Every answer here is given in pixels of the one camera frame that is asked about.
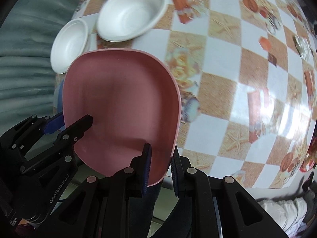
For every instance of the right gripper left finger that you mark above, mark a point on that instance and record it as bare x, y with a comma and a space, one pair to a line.
101, 207

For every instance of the small white foam bowl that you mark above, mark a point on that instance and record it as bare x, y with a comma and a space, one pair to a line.
71, 41

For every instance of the teal curtain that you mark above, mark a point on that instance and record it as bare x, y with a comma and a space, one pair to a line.
27, 78

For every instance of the blue square plate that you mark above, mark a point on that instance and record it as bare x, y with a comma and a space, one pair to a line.
60, 98

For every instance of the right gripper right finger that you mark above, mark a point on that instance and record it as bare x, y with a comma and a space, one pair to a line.
220, 207

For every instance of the large white foam bowl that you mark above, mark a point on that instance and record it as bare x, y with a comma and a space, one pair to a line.
122, 20

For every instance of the pink square plate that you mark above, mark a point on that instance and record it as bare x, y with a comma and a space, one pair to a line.
133, 99

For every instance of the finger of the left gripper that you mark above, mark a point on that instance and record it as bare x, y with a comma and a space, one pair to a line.
62, 147
54, 124

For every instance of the checkered patterned tablecloth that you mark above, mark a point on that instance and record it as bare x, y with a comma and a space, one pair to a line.
248, 97

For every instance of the white sneaker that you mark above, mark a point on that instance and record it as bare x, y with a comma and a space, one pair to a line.
288, 214

